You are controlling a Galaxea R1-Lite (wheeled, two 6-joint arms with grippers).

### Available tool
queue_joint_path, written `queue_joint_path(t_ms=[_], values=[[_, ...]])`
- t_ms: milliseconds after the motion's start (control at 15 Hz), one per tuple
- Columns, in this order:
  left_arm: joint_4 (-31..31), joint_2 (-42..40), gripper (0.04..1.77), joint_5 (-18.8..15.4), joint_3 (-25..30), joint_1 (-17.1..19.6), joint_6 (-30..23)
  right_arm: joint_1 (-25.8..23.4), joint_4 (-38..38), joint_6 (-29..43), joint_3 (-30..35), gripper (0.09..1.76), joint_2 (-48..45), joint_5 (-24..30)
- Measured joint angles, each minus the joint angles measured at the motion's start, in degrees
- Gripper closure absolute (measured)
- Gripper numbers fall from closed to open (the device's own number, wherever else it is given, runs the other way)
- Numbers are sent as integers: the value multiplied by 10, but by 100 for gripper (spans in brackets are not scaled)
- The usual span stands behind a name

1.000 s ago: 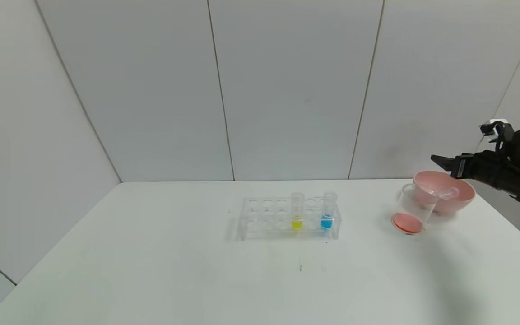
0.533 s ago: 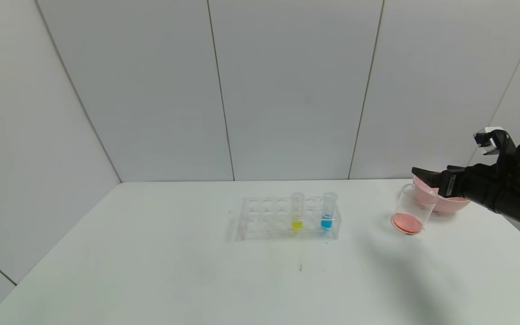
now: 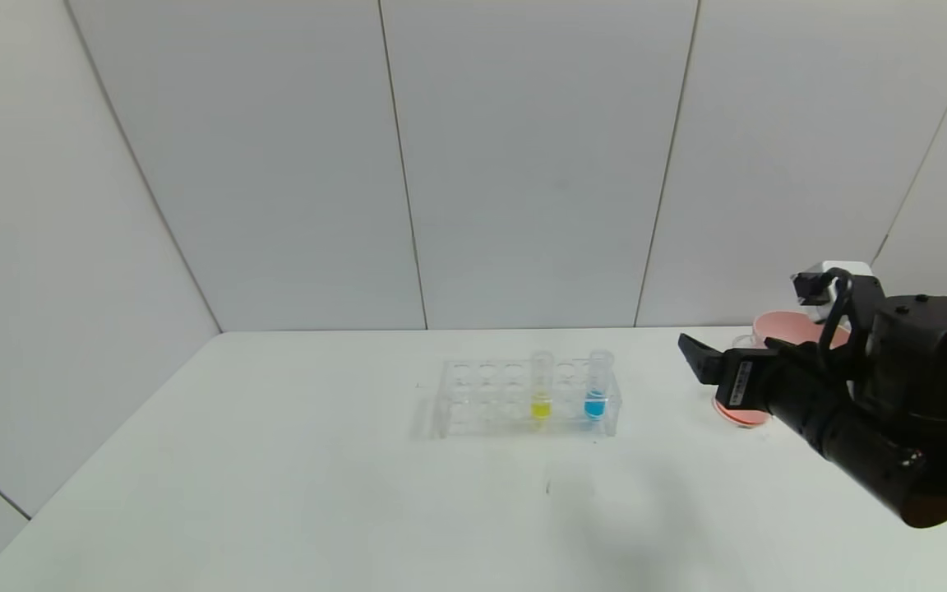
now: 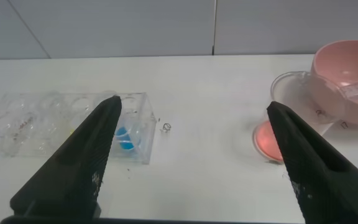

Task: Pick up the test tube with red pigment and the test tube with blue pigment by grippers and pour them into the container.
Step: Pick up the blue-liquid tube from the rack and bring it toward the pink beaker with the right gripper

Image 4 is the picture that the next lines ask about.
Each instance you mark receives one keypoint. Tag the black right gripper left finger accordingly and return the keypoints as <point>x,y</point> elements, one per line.
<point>73,168</point>

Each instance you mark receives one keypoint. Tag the clear acrylic test tube rack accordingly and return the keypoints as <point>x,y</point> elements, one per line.
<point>26,124</point>

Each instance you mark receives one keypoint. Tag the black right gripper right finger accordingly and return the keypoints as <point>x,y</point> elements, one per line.
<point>322,180</point>

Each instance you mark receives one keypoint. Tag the pink bowl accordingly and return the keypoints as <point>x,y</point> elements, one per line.
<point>346,62</point>

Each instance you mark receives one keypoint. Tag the clear glass beaker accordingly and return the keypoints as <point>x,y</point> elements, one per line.
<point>294,93</point>

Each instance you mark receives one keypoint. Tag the test tube with blue pigment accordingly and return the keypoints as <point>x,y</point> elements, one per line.
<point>126,138</point>

